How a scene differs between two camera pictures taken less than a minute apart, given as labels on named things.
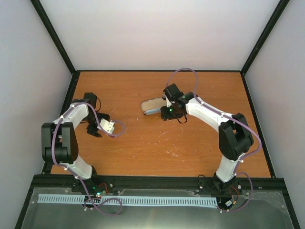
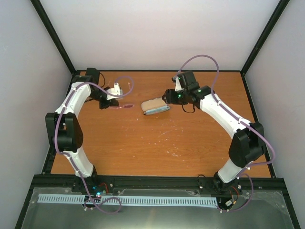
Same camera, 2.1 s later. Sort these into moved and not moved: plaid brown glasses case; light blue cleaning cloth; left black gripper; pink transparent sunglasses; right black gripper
Moved: right black gripper; left black gripper; pink transparent sunglasses
Not moved: light blue cleaning cloth; plaid brown glasses case
